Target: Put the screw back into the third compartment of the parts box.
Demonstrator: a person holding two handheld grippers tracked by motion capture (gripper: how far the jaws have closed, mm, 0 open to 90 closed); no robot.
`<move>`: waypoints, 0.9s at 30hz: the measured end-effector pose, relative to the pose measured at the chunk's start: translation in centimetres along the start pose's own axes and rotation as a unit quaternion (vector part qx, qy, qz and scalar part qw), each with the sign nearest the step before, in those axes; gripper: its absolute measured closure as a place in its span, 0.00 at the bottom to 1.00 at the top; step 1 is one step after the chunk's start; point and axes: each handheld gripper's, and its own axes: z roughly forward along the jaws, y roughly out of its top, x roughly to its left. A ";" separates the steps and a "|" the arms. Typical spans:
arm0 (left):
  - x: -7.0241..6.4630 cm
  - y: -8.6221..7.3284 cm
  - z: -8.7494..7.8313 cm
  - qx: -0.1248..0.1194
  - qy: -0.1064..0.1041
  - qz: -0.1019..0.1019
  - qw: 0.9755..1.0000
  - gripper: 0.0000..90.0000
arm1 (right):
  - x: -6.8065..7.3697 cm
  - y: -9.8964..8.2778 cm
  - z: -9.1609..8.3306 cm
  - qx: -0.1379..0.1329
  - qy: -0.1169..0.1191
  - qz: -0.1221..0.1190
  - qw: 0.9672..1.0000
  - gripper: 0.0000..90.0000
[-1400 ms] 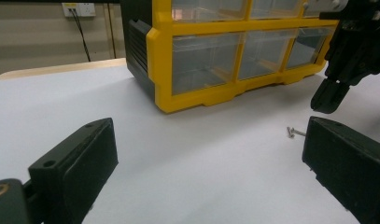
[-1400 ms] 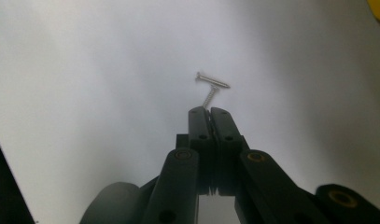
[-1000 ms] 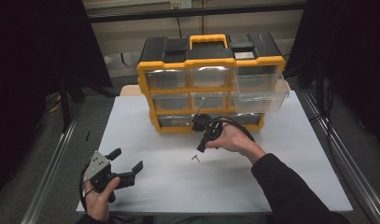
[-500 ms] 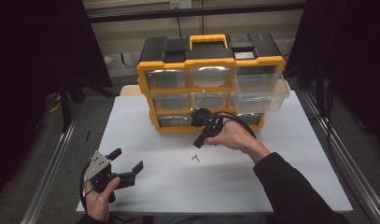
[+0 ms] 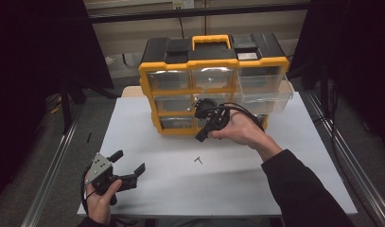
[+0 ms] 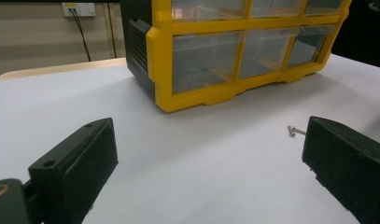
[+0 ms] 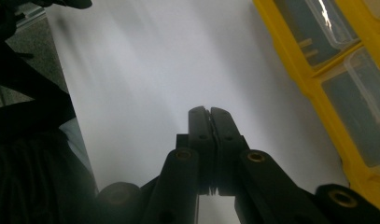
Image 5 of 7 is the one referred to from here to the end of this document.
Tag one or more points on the small yellow object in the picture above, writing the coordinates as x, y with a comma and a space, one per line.
55, 110

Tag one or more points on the person's right hand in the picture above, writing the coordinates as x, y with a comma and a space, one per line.
240, 129

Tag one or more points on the beige wooden board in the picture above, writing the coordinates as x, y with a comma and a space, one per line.
131, 92

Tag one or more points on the clear plastic drawer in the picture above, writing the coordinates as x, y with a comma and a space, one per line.
262, 94

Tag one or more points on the white wall outlet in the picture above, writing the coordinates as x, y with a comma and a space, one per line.
183, 3

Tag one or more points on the white paper scrap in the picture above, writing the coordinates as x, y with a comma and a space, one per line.
110, 60

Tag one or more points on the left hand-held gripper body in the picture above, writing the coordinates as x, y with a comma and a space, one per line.
98, 170

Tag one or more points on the black metal stand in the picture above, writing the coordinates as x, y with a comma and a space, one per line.
325, 94
66, 113

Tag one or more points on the black horizontal bar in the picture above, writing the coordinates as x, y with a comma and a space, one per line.
196, 12

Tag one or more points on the yellow black drawer cabinet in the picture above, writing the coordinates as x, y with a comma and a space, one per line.
168, 66

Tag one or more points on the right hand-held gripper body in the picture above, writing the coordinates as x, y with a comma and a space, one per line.
213, 116

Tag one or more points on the small black floor object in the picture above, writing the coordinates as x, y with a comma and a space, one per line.
89, 137

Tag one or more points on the black curtain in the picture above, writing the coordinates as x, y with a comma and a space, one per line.
23, 63
363, 47

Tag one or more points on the aluminium floor rail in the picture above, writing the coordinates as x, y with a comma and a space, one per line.
48, 186
354, 164

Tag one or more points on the person's left hand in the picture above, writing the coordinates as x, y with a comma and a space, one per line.
98, 206

